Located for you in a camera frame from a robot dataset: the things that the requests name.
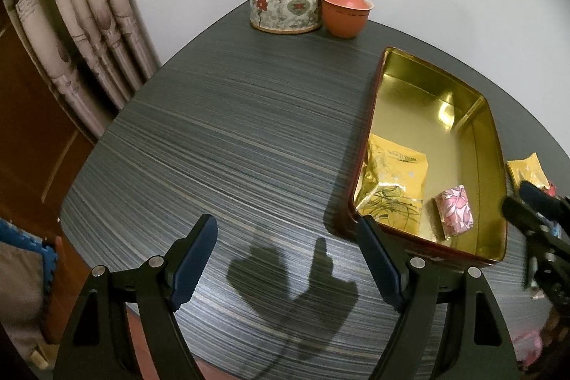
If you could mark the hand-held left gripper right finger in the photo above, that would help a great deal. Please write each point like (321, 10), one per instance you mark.
(383, 264)

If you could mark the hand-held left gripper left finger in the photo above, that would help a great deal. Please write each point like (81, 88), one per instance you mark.
(196, 260)

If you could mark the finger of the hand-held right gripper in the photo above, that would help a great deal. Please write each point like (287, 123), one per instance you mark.
(519, 213)
(539, 194)

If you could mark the yellow snack packet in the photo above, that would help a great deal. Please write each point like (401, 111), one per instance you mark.
(400, 166)
(525, 170)
(394, 211)

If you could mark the red tin box gold interior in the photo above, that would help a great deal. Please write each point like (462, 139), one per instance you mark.
(427, 108)

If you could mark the pink floral snack packet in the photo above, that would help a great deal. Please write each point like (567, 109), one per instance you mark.
(454, 211)

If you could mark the blue foam mat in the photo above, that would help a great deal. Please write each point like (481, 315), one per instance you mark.
(26, 240)

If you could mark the orange lidded clay cup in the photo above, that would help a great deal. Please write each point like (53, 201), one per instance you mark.
(345, 17)

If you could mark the patterned beige curtain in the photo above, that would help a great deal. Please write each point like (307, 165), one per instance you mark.
(84, 10)

